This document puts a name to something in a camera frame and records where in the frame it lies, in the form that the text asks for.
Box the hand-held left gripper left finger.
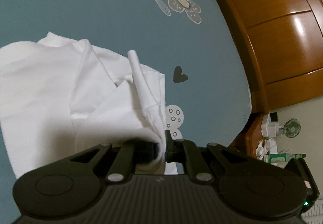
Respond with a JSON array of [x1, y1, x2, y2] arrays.
[[68, 138, 157, 184]]

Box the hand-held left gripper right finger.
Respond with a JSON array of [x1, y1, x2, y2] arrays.
[[164, 130, 253, 184]]

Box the white long-sleeve printed shirt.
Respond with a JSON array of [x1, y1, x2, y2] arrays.
[[0, 32, 177, 180]]

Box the green glass bottle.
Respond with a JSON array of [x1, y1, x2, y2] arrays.
[[269, 153, 306, 164]]

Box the white crumpled tissues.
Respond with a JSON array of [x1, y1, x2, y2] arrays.
[[256, 137, 279, 162]]

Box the small desk fan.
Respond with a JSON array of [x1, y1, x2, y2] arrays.
[[282, 118, 301, 139]]

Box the white plug boxes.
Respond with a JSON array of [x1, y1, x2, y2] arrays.
[[262, 111, 285, 137]]

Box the wooden headboard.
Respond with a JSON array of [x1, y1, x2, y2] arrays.
[[194, 0, 323, 160]]

